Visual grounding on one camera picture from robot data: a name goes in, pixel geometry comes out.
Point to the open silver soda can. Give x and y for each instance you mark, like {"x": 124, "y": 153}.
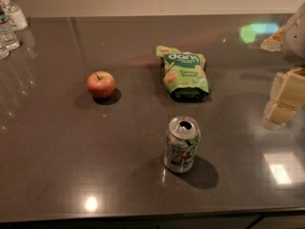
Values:
{"x": 182, "y": 139}

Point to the green snack bag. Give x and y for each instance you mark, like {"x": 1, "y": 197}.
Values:
{"x": 185, "y": 76}

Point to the clear plastic water bottle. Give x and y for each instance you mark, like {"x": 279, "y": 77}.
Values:
{"x": 7, "y": 35}

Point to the red apple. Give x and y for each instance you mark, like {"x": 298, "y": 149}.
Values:
{"x": 101, "y": 85}

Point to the white hand sanitizer bottle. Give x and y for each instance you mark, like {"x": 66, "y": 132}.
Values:
{"x": 15, "y": 15}

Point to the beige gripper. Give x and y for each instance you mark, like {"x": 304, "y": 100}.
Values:
{"x": 295, "y": 40}

